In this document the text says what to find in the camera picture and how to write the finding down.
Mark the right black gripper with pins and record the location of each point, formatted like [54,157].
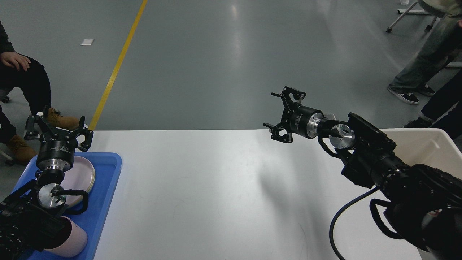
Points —
[302,120]

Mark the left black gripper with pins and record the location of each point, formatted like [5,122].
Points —
[56,154]

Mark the pink plate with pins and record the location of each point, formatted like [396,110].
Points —
[81,176]

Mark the pink cup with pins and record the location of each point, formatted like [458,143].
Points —
[70,241]

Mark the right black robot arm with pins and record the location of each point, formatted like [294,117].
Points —
[423,203]

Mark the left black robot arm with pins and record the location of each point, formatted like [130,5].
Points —
[33,215]

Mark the blue plastic tray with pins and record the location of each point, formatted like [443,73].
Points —
[108,167]

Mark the person with tan boots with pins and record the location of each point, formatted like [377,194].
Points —
[20,71]

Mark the person in grey trousers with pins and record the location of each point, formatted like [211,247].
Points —
[436,52]

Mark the beige plastic bin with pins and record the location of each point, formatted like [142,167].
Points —
[431,147]

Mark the person in dark trousers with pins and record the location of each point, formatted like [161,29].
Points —
[443,110]

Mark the rolling chair base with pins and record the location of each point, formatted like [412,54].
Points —
[411,11]

